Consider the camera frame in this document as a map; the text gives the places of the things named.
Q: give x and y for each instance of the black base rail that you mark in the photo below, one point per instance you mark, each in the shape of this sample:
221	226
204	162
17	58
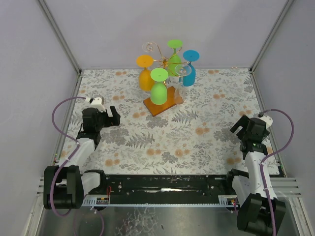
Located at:
163	190

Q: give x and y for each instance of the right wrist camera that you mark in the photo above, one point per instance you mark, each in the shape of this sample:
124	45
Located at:
268	120

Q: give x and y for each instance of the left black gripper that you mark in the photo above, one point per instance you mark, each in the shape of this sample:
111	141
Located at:
110	119

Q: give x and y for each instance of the green wine glass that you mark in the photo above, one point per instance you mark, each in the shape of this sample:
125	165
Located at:
159	89
174	59

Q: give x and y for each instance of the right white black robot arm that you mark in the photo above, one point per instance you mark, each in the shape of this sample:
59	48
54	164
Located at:
260	212

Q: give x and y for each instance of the front green wine glass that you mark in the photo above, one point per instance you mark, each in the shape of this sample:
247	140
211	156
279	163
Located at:
159	89

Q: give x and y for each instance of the blue wine glass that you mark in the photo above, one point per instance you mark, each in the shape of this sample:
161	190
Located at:
190	56

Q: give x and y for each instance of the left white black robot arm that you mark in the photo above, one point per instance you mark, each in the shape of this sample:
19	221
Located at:
64	184

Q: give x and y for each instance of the floral table mat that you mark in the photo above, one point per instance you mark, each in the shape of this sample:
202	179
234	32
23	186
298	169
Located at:
191	138

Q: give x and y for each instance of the orange wine glass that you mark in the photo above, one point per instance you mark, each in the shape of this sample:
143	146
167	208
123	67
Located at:
145	80

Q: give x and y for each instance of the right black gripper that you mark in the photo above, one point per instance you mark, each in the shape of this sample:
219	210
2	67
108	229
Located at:
246	125

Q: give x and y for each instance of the right grey cable duct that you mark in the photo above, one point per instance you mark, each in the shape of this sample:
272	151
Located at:
227	200

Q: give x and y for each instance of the back green wine glass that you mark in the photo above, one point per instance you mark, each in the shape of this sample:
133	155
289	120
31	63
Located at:
174	59

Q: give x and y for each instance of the gold wire glass rack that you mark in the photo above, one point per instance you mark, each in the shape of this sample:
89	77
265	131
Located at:
163	59

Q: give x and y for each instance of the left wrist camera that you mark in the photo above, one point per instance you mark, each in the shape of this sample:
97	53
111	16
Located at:
97	103

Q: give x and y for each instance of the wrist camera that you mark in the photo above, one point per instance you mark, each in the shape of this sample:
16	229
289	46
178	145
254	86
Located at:
97	103
268	120

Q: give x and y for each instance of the left grey cable duct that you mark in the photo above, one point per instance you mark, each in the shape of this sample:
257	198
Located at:
96	201

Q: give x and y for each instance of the grey cable duct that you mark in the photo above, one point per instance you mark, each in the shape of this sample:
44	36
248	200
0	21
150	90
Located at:
227	200
96	201

